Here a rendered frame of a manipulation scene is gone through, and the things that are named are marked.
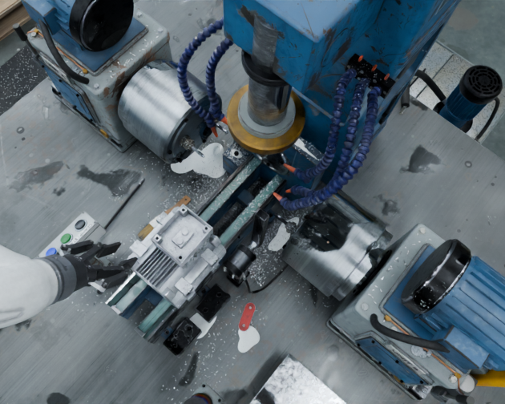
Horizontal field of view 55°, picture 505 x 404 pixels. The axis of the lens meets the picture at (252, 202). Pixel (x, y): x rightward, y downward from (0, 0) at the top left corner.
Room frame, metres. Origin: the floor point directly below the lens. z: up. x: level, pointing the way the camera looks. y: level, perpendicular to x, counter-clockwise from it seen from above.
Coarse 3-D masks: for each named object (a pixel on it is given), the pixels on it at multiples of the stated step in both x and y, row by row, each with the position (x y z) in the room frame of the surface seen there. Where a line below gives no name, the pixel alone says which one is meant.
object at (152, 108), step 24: (144, 72) 0.75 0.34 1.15; (168, 72) 0.76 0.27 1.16; (144, 96) 0.67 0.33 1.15; (168, 96) 0.68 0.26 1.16; (144, 120) 0.62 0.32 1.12; (168, 120) 0.61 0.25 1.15; (192, 120) 0.64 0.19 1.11; (216, 120) 0.67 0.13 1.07; (144, 144) 0.59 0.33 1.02; (168, 144) 0.56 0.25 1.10; (192, 144) 0.59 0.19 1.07
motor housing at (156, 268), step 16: (160, 224) 0.35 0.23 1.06; (144, 240) 0.30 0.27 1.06; (144, 256) 0.26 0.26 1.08; (160, 256) 0.26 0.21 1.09; (144, 272) 0.21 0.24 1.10; (160, 272) 0.22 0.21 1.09; (176, 272) 0.22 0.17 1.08; (192, 272) 0.23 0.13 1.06; (208, 272) 0.25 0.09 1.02; (160, 288) 0.18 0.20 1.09; (176, 304) 0.15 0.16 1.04
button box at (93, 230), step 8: (80, 216) 0.34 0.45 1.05; (88, 216) 0.34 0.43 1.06; (72, 224) 0.32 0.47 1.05; (88, 224) 0.32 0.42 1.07; (96, 224) 0.32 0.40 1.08; (64, 232) 0.29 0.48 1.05; (72, 232) 0.29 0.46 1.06; (80, 232) 0.30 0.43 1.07; (88, 232) 0.30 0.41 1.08; (96, 232) 0.30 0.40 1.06; (104, 232) 0.31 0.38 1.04; (56, 240) 0.27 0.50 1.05; (72, 240) 0.27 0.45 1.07; (80, 240) 0.27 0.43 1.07; (96, 240) 0.29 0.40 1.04; (48, 248) 0.25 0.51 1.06; (56, 248) 0.25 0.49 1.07; (40, 256) 0.23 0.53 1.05
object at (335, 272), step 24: (312, 216) 0.39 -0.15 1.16; (336, 216) 0.40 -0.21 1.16; (360, 216) 0.41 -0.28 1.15; (312, 240) 0.33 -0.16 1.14; (336, 240) 0.34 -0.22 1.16; (360, 240) 0.34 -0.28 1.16; (384, 240) 0.36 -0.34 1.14; (288, 264) 0.30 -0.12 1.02; (312, 264) 0.28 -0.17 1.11; (336, 264) 0.28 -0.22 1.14; (360, 264) 0.29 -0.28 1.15; (336, 288) 0.23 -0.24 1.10
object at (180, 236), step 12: (180, 216) 0.36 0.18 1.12; (192, 216) 0.36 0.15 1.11; (168, 228) 0.33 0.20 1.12; (180, 228) 0.33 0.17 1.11; (204, 228) 0.33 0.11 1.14; (156, 240) 0.28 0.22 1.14; (168, 240) 0.29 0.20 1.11; (180, 240) 0.29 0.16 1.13; (192, 240) 0.30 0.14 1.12; (204, 240) 0.31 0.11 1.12; (168, 252) 0.26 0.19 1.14; (180, 252) 0.27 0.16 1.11; (192, 252) 0.27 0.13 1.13; (180, 264) 0.23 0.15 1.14
